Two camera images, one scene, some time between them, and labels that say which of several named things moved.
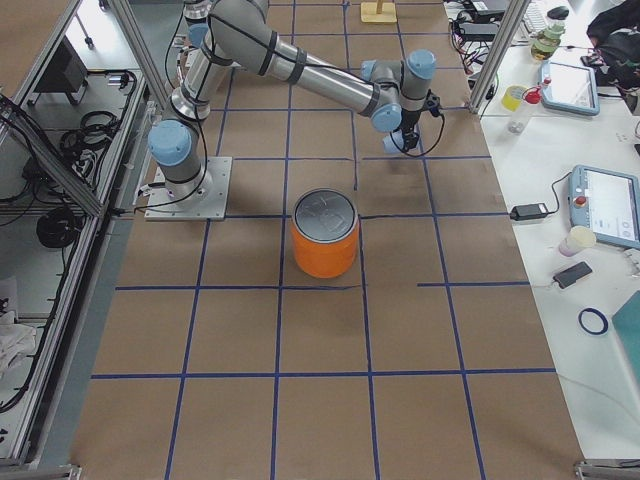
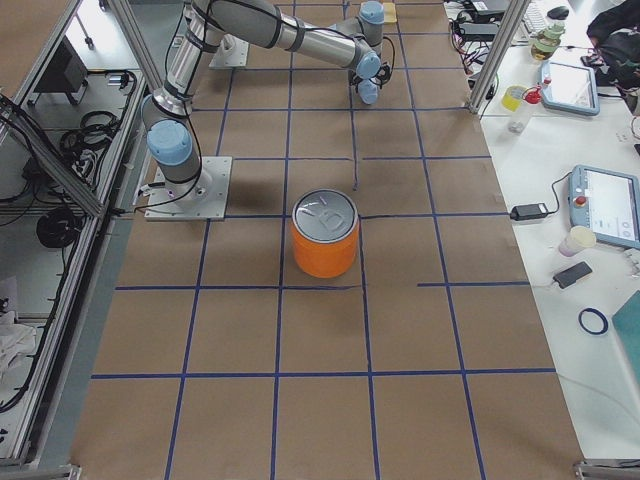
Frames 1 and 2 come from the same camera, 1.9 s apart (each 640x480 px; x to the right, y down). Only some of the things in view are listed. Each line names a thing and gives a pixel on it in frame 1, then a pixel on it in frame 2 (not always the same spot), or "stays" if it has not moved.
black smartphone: (571, 275) stays
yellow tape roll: (512, 97) stays
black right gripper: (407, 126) → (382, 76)
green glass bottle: (548, 40) stays
